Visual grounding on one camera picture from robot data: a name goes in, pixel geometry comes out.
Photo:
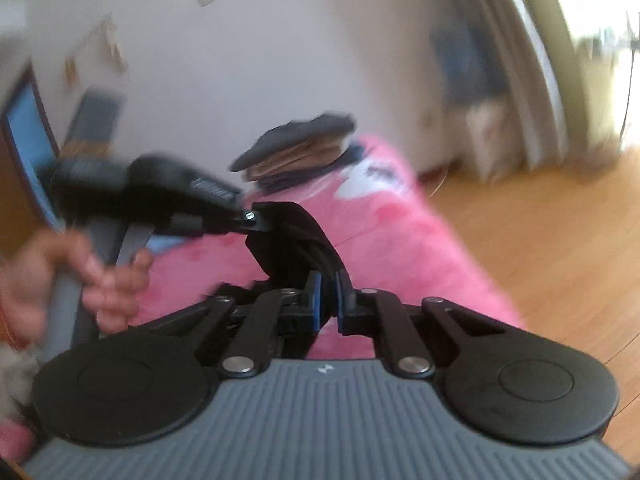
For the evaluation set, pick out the person's left hand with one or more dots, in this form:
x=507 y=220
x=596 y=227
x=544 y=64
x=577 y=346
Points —
x=30 y=280

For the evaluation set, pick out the black garment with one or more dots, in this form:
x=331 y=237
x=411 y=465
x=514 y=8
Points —
x=300 y=245

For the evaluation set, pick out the pink floral blanket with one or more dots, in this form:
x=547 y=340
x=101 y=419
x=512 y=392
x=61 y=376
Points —
x=400 y=240

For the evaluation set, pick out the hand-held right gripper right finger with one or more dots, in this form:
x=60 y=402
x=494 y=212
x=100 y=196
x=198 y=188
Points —
x=341 y=305

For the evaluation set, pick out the stack of folded dark clothes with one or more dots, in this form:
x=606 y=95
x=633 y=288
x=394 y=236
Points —
x=300 y=152

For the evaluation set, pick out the wooden door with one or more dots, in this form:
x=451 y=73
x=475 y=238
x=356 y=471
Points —
x=15 y=185

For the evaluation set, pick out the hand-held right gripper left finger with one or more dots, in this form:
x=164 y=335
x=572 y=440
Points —
x=315 y=302

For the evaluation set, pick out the water dispenser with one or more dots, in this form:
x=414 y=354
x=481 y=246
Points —
x=480 y=130

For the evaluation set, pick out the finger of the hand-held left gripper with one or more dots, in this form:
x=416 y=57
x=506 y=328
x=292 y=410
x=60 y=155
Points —
x=225 y=222

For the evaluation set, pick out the wall hook rack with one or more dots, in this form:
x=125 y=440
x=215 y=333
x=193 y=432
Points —
x=107 y=40

